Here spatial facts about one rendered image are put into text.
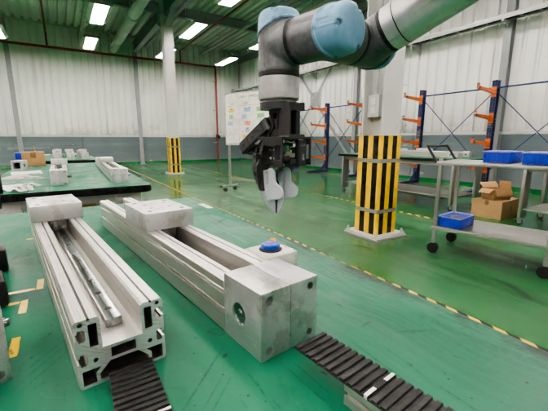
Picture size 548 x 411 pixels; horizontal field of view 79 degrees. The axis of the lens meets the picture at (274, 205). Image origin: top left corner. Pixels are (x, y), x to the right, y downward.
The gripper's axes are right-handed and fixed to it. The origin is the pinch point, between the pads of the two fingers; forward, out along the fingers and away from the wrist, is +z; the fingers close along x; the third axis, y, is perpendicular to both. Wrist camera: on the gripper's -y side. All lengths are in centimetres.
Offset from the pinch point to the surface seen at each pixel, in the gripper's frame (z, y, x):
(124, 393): 13.6, 17.2, -34.1
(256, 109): -67, -474, 331
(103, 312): 9.0, 6.2, -33.6
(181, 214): 3.5, -19.9, -11.4
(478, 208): 85, -131, 465
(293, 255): 9.8, 4.0, 1.9
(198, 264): 6.6, 4.1, -18.7
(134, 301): 6.9, 9.8, -30.5
